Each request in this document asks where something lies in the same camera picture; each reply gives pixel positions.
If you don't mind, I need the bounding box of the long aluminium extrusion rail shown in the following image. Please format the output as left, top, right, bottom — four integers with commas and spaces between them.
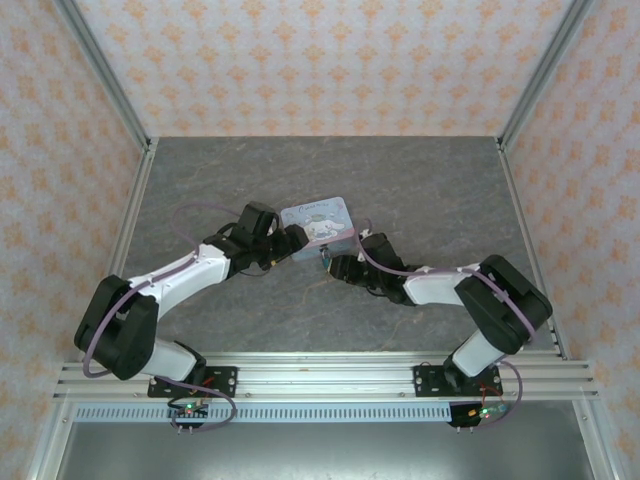
52, 352, 600, 401

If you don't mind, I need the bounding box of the aluminium frame post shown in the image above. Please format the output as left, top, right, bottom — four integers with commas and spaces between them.
497, 0, 596, 151
52, 0, 154, 151

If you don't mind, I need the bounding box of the aluminium table side rail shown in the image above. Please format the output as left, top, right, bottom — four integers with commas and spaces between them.
77, 139, 159, 364
497, 139, 569, 361

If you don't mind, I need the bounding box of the grey slotted cable duct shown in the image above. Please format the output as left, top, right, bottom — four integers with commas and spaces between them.
74, 405, 459, 422

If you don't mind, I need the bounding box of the grey metal sheet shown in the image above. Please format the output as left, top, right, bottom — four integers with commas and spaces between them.
54, 422, 596, 480

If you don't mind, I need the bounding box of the cartoon printed tin box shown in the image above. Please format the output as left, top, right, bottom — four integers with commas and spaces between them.
279, 196, 359, 264

